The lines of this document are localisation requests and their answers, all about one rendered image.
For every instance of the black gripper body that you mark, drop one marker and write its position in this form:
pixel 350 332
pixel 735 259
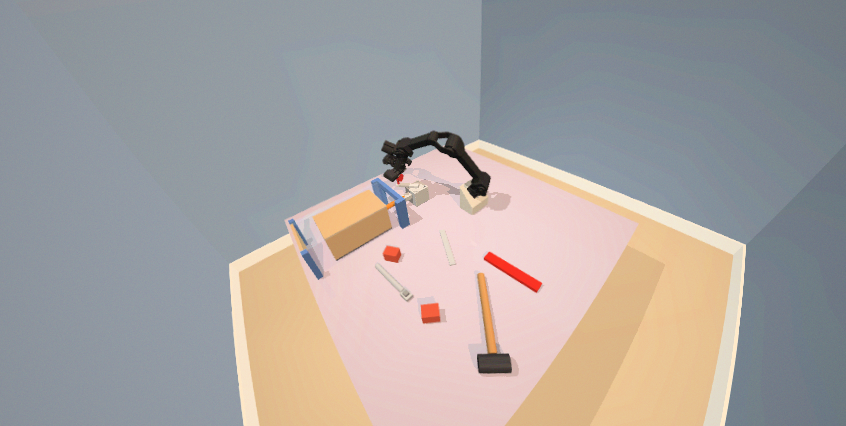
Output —
pixel 392 175

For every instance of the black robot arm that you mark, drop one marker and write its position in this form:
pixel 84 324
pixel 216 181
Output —
pixel 454 148

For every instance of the wooden-handled black mallet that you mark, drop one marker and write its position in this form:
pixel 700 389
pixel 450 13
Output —
pixel 491 362

